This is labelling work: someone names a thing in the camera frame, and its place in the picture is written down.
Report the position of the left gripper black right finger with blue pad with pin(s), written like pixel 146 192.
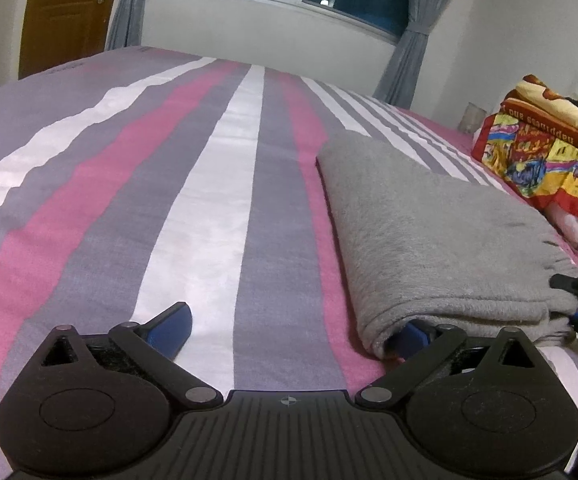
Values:
pixel 435 352

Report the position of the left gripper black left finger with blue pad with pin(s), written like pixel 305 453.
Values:
pixel 131 366

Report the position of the grey sweatpants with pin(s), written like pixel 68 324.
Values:
pixel 416 245

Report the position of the striped purple pink bedsheet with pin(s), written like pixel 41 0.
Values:
pixel 139 178

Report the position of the colourful folded blanket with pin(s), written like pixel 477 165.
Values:
pixel 531 143

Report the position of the grey left curtain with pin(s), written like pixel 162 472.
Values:
pixel 126 26

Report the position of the grey curtain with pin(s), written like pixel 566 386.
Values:
pixel 399 80
pixel 126 26

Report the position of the brown wooden door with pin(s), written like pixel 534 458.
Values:
pixel 55 32

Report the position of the grey right curtain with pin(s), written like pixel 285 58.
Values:
pixel 399 80

